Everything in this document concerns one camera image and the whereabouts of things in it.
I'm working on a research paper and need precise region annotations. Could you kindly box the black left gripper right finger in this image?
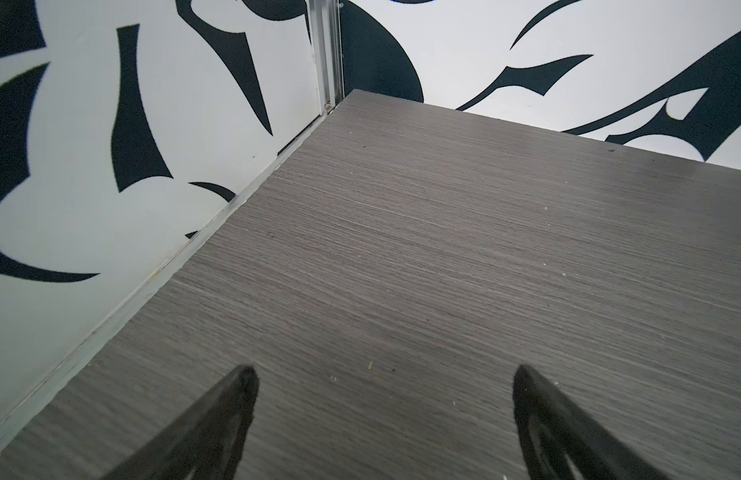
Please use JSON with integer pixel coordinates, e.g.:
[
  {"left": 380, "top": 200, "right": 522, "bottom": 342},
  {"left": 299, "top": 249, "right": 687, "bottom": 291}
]
[{"left": 513, "top": 364, "right": 668, "bottom": 479}]

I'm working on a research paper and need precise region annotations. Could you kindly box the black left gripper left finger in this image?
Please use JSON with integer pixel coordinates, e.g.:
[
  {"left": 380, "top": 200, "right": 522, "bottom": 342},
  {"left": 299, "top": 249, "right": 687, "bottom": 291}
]
[{"left": 104, "top": 365, "right": 260, "bottom": 479}]

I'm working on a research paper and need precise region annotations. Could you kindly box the aluminium frame corner post left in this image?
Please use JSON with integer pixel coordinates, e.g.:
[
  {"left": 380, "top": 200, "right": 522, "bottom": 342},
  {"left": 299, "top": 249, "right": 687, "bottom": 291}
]
[{"left": 306, "top": 0, "right": 346, "bottom": 115}]

